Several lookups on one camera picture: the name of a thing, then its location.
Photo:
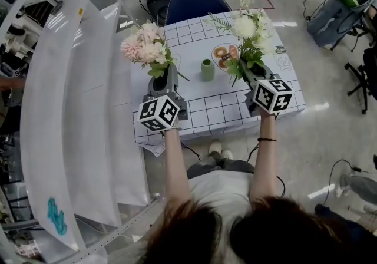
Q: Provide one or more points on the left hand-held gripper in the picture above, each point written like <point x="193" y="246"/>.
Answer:
<point x="156" y="112"/>

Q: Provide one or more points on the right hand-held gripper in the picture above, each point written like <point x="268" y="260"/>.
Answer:
<point x="272" y="96"/>

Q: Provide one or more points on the pink flower bouquet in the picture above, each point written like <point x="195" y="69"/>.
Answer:
<point x="144" y="47"/>

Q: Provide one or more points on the green vase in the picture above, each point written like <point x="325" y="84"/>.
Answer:
<point x="208" y="71"/>

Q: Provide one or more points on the white flower bouquet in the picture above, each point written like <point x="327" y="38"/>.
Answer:
<point x="244" y="26"/>

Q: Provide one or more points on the person's left forearm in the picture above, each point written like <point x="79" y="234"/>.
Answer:
<point x="176" y="168"/>

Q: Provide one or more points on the person's right forearm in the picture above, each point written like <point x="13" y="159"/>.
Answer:
<point x="265" y="168"/>

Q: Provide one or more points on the white grid tablecloth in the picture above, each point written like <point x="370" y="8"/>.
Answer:
<point x="212" y="109"/>

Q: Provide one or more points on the black wrist band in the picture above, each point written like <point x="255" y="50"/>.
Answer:
<point x="266" y="139"/>

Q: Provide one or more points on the person's left white shoe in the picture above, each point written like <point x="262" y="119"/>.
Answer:
<point x="215" y="148"/>

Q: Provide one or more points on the person's white shoe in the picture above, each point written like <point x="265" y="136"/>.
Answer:
<point x="215" y="148"/>
<point x="226" y="153"/>

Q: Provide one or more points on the blue chair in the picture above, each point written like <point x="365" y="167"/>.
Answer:
<point x="197" y="3"/>

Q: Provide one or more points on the person's right white shoe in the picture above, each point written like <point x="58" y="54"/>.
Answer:
<point x="226" y="153"/>

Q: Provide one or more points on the person's grey trousers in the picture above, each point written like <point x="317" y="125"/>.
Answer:
<point x="224" y="167"/>

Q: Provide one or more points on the black office chair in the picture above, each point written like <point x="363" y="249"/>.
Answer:
<point x="363" y="80"/>

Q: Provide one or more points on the white metal shelving rack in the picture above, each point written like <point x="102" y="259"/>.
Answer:
<point x="59" y="109"/>

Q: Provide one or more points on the person's white shirt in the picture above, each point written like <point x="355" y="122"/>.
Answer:
<point x="221" y="195"/>

